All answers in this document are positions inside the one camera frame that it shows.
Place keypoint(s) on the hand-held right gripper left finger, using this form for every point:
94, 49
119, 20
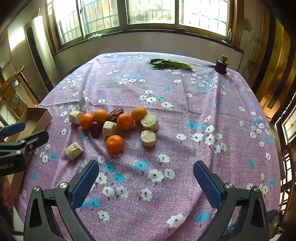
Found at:
85, 184

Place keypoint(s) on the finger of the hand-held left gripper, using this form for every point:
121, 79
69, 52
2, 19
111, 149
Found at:
32, 140
12, 130

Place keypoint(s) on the brown cardboard box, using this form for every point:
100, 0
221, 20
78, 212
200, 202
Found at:
34, 115

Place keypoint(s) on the white floor standing air conditioner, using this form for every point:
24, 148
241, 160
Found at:
41, 46

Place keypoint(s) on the purple floral tablecloth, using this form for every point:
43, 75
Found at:
161, 92

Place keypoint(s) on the wooden door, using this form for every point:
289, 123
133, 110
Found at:
277, 60

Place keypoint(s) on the black jar with cork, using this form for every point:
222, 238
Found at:
220, 66

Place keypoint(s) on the green bottle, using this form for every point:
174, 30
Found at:
229, 36

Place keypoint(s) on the wooden framed window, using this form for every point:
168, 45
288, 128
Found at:
104, 14

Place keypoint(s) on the green leafy vegetable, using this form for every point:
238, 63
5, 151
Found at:
170, 63

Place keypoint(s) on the red jujube date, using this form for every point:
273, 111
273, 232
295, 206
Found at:
95, 129
115, 114

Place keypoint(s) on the orange tangerine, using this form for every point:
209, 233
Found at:
115, 144
139, 113
86, 121
125, 122
100, 115

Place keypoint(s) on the carved wooden chair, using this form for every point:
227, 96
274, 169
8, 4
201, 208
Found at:
13, 99

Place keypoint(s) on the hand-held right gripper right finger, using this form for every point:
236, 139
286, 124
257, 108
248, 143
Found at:
207, 185

